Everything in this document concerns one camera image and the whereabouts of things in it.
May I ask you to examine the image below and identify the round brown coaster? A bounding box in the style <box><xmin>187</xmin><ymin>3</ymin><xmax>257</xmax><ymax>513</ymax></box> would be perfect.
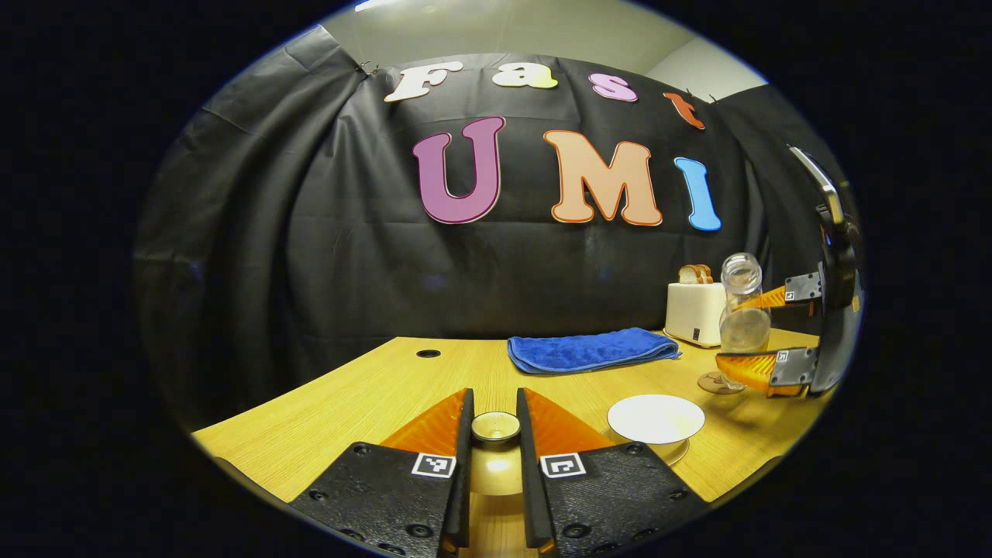
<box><xmin>697</xmin><ymin>370</ymin><xmax>746</xmax><ymax>395</ymax></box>

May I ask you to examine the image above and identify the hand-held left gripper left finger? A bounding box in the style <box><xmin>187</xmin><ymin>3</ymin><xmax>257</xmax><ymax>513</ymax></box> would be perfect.
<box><xmin>288</xmin><ymin>387</ymin><xmax>475</xmax><ymax>557</ymax></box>

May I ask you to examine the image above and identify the white yellow teacup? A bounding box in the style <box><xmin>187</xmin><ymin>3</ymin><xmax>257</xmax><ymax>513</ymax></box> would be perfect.
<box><xmin>607</xmin><ymin>394</ymin><xmax>706</xmax><ymax>449</ymax></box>

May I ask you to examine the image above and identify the clear water bottle yellow label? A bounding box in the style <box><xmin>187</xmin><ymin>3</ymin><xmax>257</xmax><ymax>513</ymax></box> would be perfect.
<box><xmin>717</xmin><ymin>253</ymin><xmax>773</xmax><ymax>392</ymax></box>

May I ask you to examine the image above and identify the white toaster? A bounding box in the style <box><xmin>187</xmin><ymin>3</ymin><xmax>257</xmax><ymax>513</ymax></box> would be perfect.
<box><xmin>664</xmin><ymin>282</ymin><xmax>728</xmax><ymax>349</ymax></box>

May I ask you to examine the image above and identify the blue folded towel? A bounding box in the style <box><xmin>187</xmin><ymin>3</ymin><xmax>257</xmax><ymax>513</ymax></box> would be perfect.
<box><xmin>507</xmin><ymin>327</ymin><xmax>683</xmax><ymax>376</ymax></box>

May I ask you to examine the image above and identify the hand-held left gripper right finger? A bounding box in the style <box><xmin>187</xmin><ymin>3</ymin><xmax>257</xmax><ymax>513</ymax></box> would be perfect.
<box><xmin>515</xmin><ymin>387</ymin><xmax>710</xmax><ymax>557</ymax></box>

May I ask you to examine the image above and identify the yellow teacup lid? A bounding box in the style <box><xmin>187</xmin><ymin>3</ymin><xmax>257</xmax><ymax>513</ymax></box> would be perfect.
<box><xmin>465</xmin><ymin>411</ymin><xmax>528</xmax><ymax>497</ymax></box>

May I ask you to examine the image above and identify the black backdrop cloth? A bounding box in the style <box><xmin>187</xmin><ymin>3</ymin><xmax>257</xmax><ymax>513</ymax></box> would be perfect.
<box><xmin>132</xmin><ymin>23</ymin><xmax>861</xmax><ymax>431</ymax></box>

